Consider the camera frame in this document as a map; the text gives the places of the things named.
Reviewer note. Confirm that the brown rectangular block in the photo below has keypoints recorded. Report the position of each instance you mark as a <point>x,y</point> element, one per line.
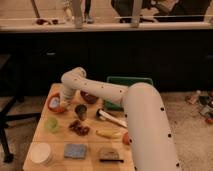
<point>109,155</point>

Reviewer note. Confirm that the small green cup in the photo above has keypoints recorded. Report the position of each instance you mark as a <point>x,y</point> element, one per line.
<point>51,125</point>

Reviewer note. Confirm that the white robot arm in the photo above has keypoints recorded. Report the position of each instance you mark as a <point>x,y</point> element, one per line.
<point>151,139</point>

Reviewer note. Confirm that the orange-red bowl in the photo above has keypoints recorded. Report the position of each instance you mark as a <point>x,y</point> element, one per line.
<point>57,110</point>

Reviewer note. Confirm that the orange tomato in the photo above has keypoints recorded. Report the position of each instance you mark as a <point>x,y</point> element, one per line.
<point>126,139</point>

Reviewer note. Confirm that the dark maroon bowl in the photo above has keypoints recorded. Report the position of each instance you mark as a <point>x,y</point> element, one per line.
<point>88,98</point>

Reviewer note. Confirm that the blue sponge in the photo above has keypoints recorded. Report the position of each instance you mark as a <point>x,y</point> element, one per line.
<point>75,151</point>

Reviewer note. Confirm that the wooden table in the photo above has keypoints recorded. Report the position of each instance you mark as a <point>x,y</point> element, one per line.
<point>94,143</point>

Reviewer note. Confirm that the green plastic tray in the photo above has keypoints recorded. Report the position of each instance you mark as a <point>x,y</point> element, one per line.
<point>127,81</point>

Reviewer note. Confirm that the yellow banana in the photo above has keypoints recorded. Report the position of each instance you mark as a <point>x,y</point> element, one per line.
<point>108,134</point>

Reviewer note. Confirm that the white handled dish brush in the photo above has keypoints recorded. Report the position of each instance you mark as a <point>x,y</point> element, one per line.
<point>101,114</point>

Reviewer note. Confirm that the metal cup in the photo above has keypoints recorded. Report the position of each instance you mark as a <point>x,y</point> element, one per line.
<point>81,111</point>

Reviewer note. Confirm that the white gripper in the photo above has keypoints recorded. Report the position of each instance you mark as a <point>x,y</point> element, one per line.
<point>65,100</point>

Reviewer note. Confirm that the bunch of dark grapes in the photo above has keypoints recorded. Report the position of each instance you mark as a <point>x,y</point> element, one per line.
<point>78,128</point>

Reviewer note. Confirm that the grey-blue towel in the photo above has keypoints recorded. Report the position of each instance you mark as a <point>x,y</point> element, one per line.
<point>54,102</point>

